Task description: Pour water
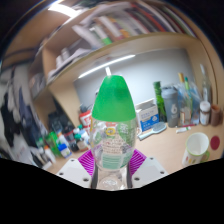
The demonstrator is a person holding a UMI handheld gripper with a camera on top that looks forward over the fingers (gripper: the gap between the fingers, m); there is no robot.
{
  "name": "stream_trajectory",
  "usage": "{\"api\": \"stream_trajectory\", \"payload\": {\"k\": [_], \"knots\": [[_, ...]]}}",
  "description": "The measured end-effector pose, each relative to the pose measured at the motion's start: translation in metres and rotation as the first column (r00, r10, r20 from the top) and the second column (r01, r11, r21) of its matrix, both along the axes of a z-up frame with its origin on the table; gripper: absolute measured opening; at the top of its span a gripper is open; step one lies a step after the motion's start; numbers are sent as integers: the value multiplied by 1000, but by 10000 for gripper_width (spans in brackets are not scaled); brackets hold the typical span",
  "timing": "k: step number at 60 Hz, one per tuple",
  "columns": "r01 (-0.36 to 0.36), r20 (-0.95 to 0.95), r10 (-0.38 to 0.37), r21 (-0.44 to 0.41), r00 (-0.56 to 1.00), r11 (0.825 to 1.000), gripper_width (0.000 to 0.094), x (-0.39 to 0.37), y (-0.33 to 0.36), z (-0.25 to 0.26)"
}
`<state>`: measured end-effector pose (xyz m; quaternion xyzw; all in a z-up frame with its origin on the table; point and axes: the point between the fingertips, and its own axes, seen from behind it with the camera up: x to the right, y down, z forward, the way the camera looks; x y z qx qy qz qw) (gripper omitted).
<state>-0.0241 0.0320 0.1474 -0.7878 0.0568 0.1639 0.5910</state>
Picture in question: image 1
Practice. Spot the grey shaker bottle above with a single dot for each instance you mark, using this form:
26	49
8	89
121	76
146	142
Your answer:
170	106

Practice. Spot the clear bottle with green cap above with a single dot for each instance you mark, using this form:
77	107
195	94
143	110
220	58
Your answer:
113	133

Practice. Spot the white-lidded brown jar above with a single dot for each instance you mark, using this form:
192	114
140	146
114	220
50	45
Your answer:
204	115

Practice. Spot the wooden shelf unit with books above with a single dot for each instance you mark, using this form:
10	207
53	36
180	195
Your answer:
110	43

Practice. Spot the brown mug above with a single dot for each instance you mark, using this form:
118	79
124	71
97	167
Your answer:
215	116

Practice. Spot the blue white-capped bottle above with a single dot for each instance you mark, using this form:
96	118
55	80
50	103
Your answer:
65	150

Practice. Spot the dark hanging clothes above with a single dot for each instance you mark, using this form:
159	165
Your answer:
13	120

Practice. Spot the white LED light bar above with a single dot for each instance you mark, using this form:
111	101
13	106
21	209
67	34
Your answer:
106	66

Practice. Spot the green plastic bottle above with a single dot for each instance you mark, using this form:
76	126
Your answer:
53	143

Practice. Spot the blue and white box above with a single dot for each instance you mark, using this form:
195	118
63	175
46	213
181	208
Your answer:
148	116

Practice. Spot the tall dark green bottle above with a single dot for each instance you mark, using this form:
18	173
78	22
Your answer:
160	101

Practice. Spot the red and white canister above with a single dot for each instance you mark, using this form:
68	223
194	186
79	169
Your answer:
85	120

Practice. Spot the ceiling strip light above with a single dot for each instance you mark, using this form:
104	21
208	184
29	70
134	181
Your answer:
63	9

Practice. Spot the light blue hairbrush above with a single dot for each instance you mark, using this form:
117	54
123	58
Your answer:
156	129

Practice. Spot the green-capped slim bottle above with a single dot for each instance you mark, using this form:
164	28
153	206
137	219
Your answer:
190	106

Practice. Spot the yellow-capped clear bottle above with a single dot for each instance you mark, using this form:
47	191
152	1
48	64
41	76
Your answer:
182	103

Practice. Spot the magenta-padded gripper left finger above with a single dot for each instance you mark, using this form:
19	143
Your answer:
75	170

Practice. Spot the tall clear glass bottle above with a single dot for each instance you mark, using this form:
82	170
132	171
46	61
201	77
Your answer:
205	86

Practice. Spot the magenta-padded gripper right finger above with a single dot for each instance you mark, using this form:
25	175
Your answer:
146	170

